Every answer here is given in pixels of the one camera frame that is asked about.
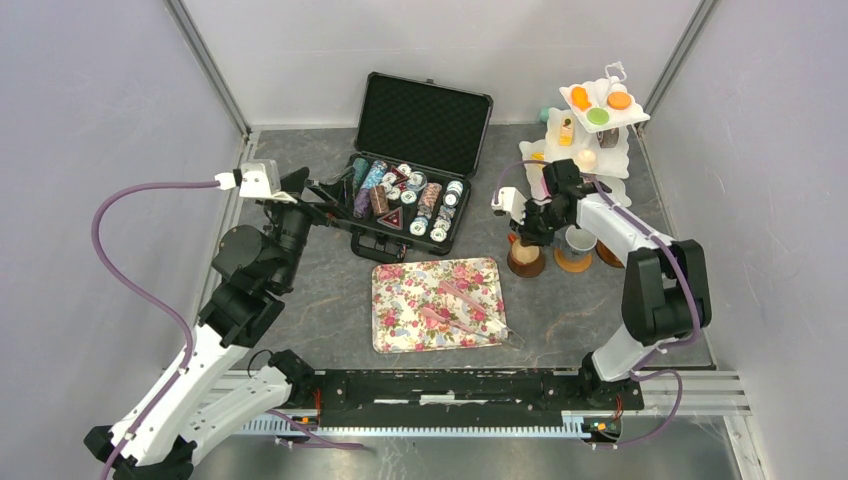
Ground grey white mug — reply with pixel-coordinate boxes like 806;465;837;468
560;225;597;263

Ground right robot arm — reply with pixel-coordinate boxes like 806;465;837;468
491;159;711;408

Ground yellow round biscuit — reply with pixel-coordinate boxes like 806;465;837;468
606;91;632;111

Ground chocolate cake slice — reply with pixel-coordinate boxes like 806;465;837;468
596;128;620;149

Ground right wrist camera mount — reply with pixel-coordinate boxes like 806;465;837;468
490;187;527;224

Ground cream round pudding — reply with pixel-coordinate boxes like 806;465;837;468
574;149;598;172

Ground black poker chip case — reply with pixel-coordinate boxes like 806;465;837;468
330;72;494;263

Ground pink strawberry cake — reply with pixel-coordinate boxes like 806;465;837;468
540;179;550;200

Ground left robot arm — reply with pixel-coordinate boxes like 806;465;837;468
85;160;336;479

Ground yellow cake with green fruit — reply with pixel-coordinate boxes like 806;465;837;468
558;116;574;146

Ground dark brown wooden coaster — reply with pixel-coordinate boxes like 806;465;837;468
507;249;546;278

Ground white three-tier cake stand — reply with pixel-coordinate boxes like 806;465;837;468
519;61;650;207

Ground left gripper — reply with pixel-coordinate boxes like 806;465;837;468
267;165;356;289

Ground red triangle dealer button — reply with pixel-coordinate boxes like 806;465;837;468
377;207;404;231

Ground light orange wooden coaster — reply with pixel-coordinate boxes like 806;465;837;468
553;248;593;274

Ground purple cable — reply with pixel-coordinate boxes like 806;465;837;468
90;180;240;480
493;158;704;452

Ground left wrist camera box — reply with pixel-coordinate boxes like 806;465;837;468
239;159;298;204

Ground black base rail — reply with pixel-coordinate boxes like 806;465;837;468
267;350;644;428

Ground orange pastry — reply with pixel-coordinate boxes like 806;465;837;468
570;86;592;111

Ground orange mug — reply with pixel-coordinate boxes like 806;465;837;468
507;233;545;271

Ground medium brown wooden coaster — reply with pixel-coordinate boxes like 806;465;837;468
595;240;624;269

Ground pink-handled metal tongs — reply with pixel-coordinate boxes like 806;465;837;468
419;280;525;350

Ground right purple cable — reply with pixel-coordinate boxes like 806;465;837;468
493;158;704;452

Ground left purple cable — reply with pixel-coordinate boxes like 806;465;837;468
90;180;240;480

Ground floral serving tray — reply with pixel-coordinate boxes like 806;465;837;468
371;257;507;354

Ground green round macaron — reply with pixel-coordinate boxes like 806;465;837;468
586;107;610;126

